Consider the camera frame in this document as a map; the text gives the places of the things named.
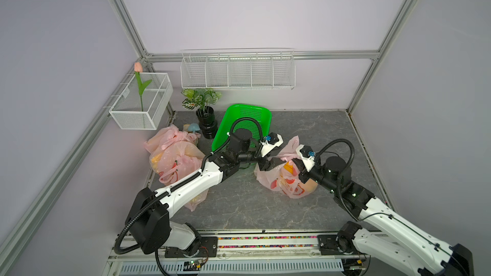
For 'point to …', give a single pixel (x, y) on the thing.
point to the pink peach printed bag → (173, 157)
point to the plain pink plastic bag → (286, 177)
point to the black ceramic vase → (206, 121)
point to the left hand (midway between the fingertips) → (282, 154)
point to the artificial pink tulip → (142, 87)
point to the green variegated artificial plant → (201, 98)
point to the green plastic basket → (263, 115)
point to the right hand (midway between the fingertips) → (293, 154)
